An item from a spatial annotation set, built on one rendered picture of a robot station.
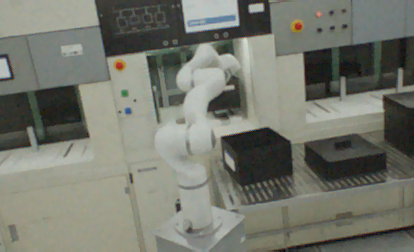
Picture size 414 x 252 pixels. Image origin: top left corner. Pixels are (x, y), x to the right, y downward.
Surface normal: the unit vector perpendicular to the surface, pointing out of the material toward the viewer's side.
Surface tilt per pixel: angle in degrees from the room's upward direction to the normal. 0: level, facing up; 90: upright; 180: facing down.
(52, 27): 90
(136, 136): 90
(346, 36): 90
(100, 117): 90
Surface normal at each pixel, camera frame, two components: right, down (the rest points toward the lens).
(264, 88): 0.11, 0.28
